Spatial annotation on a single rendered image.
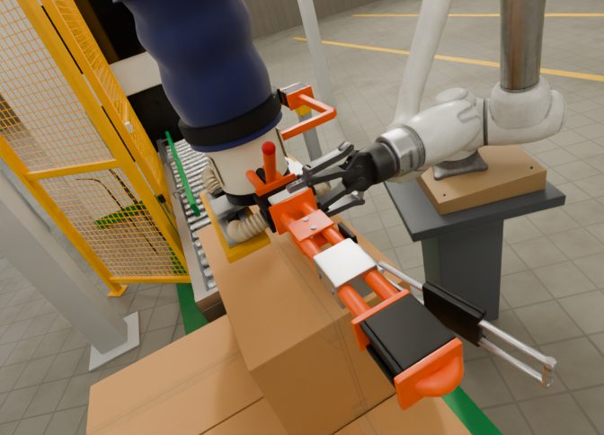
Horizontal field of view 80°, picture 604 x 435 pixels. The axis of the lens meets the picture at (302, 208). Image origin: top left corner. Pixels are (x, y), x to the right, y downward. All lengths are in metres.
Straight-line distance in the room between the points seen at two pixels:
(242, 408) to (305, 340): 0.51
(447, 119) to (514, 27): 0.48
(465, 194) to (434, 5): 0.63
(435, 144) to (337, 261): 0.33
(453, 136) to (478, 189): 0.62
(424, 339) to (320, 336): 0.46
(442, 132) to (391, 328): 0.43
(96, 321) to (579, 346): 2.37
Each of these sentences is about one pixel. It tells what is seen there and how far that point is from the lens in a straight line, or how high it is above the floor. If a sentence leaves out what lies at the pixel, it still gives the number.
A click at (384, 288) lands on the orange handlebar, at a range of 0.45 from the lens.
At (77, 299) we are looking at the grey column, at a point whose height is 0.44.
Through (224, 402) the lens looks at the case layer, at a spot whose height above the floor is 0.54.
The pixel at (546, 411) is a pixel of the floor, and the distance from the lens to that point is 1.79.
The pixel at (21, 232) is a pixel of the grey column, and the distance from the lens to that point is 2.14.
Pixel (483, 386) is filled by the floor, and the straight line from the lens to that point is 1.80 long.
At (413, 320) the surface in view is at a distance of 0.40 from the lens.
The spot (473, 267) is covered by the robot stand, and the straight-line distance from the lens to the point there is 1.66.
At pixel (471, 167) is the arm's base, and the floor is 0.84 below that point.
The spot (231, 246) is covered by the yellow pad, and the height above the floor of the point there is 1.12.
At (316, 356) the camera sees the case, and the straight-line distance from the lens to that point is 0.86.
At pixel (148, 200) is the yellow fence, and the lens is 2.11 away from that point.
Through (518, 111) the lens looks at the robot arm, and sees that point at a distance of 1.27.
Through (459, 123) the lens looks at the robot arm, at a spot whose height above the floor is 1.25.
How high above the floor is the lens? 1.57
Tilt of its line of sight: 33 degrees down
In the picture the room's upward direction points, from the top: 18 degrees counter-clockwise
